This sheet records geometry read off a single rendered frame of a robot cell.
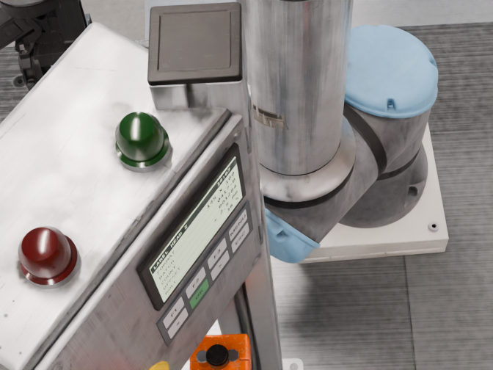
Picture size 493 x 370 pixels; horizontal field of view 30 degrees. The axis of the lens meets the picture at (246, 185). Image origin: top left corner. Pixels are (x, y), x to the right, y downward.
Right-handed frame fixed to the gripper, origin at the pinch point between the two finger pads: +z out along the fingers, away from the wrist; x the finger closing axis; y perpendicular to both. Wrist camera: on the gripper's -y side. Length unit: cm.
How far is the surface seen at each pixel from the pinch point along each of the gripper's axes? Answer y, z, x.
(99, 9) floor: -10, 57, 114
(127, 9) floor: -3, 57, 113
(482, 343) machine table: 47, 16, -29
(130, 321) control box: 17, -36, -60
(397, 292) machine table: 38.4, 13.5, -21.7
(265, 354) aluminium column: 22.5, -5.1, -41.0
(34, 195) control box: 13, -43, -57
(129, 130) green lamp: 18, -45, -56
